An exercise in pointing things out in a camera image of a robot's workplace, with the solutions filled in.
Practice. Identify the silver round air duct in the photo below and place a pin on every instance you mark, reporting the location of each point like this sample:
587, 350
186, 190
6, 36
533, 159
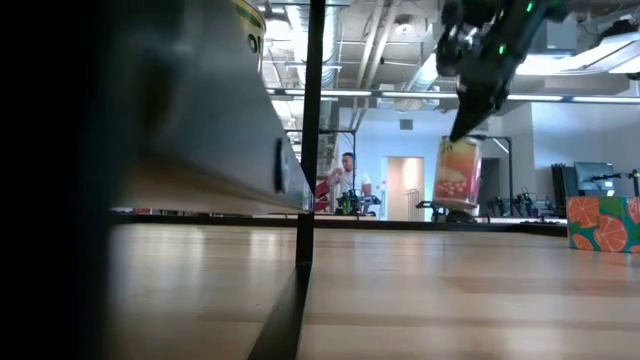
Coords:
422, 75

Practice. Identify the pale pink door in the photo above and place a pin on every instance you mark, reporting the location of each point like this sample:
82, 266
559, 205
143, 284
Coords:
406, 185

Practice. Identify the ceiling light strip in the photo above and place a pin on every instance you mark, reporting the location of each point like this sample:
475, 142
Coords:
605, 99
420, 95
345, 93
535, 97

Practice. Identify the person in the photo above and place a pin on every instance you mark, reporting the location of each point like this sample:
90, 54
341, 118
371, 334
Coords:
357, 180

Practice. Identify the computer monitor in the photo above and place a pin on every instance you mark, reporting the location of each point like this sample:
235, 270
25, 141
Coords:
595, 175

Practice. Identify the large yellow corn can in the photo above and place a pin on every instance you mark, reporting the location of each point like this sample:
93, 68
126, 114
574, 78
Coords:
252, 30

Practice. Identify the red object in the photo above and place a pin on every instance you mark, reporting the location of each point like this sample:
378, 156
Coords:
322, 197

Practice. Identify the black table edge rail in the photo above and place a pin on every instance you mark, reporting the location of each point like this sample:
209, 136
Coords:
400, 226

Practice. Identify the orange slice print box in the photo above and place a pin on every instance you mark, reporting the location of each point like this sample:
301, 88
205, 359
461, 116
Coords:
602, 225

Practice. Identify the round ceiling fixture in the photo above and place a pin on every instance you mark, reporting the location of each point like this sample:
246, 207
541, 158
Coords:
404, 26

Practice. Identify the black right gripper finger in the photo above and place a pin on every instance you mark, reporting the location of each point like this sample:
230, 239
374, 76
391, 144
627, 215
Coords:
472, 115

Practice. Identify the black metal wooden shelf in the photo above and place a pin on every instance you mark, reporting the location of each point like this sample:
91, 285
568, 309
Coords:
311, 125

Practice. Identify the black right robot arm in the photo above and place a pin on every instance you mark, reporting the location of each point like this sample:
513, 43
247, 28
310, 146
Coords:
550, 7

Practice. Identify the black standing panels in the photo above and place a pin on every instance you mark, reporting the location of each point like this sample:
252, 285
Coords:
562, 185

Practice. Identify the small yellow corn can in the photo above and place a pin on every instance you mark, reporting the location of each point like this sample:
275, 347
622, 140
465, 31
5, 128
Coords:
457, 172

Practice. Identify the grey wall vent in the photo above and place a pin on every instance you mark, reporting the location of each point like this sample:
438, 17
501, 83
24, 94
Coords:
406, 124

